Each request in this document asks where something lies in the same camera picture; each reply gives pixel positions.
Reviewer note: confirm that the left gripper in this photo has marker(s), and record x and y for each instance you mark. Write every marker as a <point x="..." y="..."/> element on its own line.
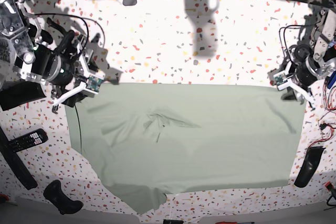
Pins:
<point x="305" y="79"/>

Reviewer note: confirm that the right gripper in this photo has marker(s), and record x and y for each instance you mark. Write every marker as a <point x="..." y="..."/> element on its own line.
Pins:
<point x="60" y="71"/>

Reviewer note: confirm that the light green T-shirt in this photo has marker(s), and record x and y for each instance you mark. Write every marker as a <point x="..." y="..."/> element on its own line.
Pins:
<point x="146" y="141"/>

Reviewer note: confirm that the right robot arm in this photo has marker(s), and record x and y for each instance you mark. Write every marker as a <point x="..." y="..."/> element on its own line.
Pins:
<point x="27" y="64"/>

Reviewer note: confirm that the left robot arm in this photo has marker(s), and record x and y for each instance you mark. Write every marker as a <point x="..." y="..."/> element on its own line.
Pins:
<point x="309" y="54"/>

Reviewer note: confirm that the black TV remote control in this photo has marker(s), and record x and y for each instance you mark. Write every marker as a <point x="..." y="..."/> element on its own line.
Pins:
<point x="28" y="140"/>

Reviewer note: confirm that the long black bar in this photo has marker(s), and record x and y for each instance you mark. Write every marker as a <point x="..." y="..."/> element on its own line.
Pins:
<point x="16" y="165"/>

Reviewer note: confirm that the black game controller grip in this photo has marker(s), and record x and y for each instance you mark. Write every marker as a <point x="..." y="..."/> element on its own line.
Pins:
<point x="64" y="204"/>

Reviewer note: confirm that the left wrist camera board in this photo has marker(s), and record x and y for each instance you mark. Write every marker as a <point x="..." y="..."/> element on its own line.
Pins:
<point x="281" y="81"/>

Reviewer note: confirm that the black curved handle piece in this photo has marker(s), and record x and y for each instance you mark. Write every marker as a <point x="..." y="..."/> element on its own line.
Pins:
<point x="310" y="165"/>

